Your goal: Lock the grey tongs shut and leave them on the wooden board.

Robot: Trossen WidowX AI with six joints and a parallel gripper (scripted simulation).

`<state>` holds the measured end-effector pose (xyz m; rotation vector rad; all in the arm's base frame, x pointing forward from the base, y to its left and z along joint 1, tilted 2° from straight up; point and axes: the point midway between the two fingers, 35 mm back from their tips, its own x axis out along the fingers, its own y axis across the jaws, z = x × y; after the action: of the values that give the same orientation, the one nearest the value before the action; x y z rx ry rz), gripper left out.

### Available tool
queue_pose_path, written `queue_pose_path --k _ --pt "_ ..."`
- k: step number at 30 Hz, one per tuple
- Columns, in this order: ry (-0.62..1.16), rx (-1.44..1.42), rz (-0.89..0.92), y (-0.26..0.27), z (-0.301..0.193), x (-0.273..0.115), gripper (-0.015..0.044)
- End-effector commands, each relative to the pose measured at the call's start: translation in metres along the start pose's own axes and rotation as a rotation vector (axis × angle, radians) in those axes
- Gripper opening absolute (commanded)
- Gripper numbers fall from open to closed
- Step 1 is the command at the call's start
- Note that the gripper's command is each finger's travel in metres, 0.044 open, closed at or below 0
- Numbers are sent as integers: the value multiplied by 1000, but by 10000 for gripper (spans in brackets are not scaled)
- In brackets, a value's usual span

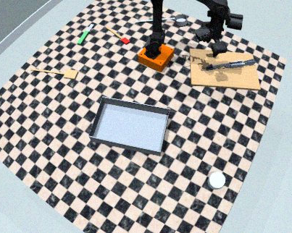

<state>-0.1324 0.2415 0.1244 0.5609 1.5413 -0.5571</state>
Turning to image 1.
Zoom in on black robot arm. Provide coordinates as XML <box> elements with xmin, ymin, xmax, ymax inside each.
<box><xmin>143</xmin><ymin>0</ymin><xmax>243</xmax><ymax>60</ymax></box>

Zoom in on white short cylinder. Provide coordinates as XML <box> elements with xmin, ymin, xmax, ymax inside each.
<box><xmin>207</xmin><ymin>172</ymin><xmax>225</xmax><ymax>190</ymax></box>

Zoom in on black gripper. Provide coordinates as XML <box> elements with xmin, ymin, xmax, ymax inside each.
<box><xmin>201</xmin><ymin>22</ymin><xmax>228</xmax><ymax>57</ymax></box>

